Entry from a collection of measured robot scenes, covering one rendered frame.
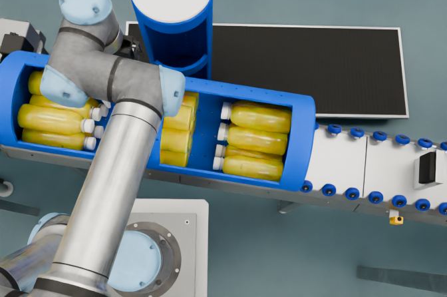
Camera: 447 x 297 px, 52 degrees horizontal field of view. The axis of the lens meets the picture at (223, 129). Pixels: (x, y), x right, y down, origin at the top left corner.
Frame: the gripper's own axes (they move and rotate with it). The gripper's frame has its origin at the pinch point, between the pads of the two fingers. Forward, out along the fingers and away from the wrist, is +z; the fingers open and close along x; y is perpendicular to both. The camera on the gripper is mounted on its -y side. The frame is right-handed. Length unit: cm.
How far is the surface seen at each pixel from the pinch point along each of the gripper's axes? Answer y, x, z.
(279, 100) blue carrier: 40.3, 8.2, 20.6
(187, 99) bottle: 14.9, 6.0, 27.3
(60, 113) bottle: -19.7, -4.7, 26.8
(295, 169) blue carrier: 48, -10, 22
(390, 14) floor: 111, 114, 142
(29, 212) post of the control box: -60, -32, 129
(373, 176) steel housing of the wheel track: 78, -3, 49
